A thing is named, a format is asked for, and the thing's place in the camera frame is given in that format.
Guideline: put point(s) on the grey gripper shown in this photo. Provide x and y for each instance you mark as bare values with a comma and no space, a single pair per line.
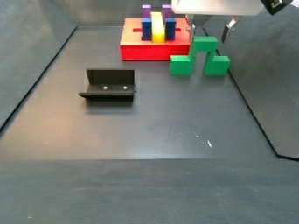
217,7

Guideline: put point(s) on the blue block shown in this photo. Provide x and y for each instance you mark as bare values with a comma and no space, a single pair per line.
170,23
147,29

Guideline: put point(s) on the yellow arch block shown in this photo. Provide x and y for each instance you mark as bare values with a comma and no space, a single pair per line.
158,27

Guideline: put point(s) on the red board base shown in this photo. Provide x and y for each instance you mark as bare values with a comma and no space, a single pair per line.
138,50

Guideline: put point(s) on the right blue block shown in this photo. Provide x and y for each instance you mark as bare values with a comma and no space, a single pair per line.
170,23

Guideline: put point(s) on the black angle bracket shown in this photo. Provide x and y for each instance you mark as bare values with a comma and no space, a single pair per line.
110,84

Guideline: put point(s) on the right purple block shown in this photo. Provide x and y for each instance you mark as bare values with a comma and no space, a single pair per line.
167,10

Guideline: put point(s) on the left blue block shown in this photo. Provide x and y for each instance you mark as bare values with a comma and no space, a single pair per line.
147,29

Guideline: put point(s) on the left purple block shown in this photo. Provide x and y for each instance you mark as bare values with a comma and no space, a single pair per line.
147,10

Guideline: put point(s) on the purple block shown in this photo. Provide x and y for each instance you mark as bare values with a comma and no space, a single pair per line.
147,10
167,10

